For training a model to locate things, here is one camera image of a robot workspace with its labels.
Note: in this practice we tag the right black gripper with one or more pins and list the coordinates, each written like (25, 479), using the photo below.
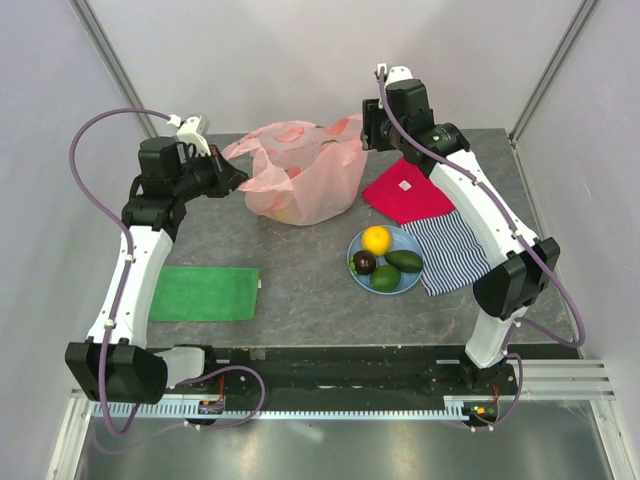
(372, 114)

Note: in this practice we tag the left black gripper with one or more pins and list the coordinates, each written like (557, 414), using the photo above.
(226, 177)

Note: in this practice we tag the pink plastic bag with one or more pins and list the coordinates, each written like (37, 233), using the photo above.
(316, 168)

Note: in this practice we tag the yellow lemon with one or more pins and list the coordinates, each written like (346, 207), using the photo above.
(377, 240)

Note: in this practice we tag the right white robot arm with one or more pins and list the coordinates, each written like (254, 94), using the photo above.
(520, 261)

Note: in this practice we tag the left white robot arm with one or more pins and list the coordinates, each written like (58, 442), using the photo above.
(113, 363)

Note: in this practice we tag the red folded t-shirt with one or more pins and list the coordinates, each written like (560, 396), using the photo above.
(403, 194)

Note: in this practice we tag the dark mangosteen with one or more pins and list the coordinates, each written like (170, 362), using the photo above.
(363, 262)

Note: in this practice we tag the green avocado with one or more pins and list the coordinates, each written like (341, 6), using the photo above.
(406, 261)

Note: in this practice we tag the green towel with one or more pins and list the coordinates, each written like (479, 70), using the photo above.
(205, 294)

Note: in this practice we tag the green lime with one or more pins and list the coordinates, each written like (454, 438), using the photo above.
(385, 278)

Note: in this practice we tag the blue white striped cloth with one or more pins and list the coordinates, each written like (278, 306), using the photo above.
(452, 256)

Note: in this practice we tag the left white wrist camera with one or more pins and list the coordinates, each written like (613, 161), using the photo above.
(192, 131)

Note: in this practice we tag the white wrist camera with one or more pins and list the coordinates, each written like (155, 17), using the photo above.
(392, 74)
(192, 131)

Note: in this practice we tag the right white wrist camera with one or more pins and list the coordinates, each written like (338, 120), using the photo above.
(392, 74)

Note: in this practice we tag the left aluminium frame post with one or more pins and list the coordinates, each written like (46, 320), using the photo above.
(100, 39)

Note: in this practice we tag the aluminium frame post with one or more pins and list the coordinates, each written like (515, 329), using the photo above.
(558, 58)
(100, 39)

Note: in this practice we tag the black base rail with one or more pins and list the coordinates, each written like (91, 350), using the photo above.
(432, 370)

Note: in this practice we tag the right aluminium frame post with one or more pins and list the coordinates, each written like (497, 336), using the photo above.
(558, 58)

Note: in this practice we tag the white slotted cable duct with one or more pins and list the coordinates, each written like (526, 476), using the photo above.
(193, 409)

